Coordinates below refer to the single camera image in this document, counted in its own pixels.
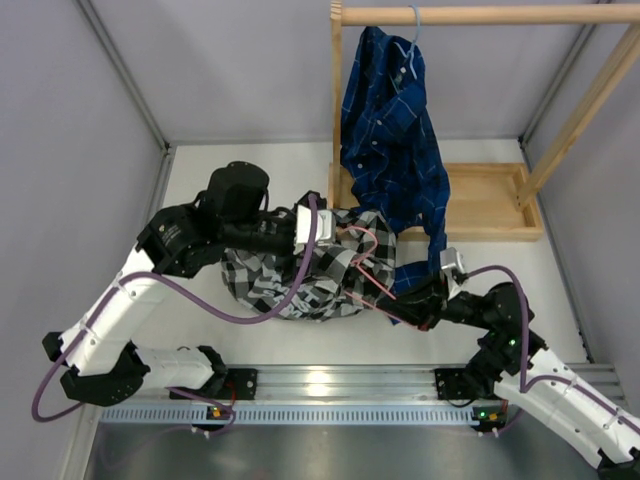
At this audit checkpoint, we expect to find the blue plaid shirt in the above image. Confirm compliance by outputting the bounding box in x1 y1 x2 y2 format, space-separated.
339 25 451 326

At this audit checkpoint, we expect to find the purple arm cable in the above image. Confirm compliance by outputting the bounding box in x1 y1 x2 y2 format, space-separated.
30 192 321 424
462 264 640 436

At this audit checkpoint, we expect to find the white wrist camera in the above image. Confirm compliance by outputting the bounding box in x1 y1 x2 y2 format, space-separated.
293 205 337 254
440 247 468 300

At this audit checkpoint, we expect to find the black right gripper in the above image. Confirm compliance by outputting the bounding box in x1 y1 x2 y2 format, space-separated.
376 268 496 332

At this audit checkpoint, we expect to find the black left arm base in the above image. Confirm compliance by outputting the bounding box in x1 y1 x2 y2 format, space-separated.
169 368 258 406

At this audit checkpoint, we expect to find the light blue hanger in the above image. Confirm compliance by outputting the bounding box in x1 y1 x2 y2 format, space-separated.
394 5 421 79

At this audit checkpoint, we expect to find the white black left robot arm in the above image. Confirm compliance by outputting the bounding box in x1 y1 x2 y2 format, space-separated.
43 161 295 407

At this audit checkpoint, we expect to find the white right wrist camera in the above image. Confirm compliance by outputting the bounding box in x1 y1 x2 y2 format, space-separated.
440 247 468 300

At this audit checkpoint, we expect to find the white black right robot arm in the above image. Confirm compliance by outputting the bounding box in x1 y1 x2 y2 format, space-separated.
378 279 639 479

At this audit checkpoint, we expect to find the slotted grey cable duct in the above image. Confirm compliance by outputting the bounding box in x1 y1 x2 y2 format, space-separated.
101 404 480 426

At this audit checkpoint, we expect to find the black white checkered shirt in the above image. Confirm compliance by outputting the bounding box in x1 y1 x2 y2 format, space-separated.
221 209 387 322

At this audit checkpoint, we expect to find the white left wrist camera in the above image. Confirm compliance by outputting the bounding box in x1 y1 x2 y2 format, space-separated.
293 205 337 254

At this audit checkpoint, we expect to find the wooden clothes rack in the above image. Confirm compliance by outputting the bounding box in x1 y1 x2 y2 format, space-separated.
327 0 640 243

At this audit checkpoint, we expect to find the pink wire hanger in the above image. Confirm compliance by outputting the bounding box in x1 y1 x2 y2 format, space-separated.
332 213 429 325

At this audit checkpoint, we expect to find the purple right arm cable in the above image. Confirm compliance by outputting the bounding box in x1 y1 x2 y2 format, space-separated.
462 264 640 436

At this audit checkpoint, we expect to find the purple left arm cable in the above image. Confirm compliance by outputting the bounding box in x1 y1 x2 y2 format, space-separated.
30 192 321 424

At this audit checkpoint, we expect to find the aluminium mounting rail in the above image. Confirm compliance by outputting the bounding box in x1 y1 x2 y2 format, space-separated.
82 363 621 401

